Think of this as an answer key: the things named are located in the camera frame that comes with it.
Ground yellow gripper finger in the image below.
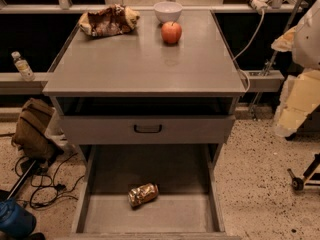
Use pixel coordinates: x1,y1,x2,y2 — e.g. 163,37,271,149
274,68,320,137

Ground orange soda can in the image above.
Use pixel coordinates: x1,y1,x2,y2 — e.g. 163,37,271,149
128,183,159,207

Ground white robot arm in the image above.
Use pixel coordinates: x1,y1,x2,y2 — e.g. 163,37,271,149
271,0,320,137

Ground closed grey upper drawer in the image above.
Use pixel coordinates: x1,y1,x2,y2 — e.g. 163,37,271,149
60,115,235,145

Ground grey drawer cabinet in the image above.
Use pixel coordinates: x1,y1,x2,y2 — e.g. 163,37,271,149
42,9,248,240

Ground open grey lower drawer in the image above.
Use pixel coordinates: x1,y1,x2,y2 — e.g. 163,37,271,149
71,144,226,240

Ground metal tripod pole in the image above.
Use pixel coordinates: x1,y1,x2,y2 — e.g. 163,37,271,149
249,0,303,120

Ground black caster wheel stand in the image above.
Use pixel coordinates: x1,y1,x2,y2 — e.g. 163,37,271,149
287,154,320,191

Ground red apple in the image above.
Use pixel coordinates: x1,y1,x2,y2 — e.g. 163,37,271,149
161,22,182,44

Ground white bowl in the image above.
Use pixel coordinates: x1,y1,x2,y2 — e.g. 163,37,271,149
154,1,183,23

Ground crumpled brown chip bag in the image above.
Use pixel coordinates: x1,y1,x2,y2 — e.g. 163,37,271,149
78,4,140,37

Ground brown backpack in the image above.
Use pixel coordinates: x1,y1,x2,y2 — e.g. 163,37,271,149
12,98,60,160

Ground clear plastic water bottle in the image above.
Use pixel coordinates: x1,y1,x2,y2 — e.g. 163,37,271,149
11,51,35,81

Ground blue plastic container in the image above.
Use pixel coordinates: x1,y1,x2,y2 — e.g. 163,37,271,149
0,199,36,238

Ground white power cable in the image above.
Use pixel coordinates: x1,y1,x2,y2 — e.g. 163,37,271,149
232,8,266,92

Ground black drawer handle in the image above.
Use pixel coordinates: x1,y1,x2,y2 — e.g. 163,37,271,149
133,124,162,134

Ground black floor cables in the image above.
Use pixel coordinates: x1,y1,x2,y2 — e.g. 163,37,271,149
13,152,86,210

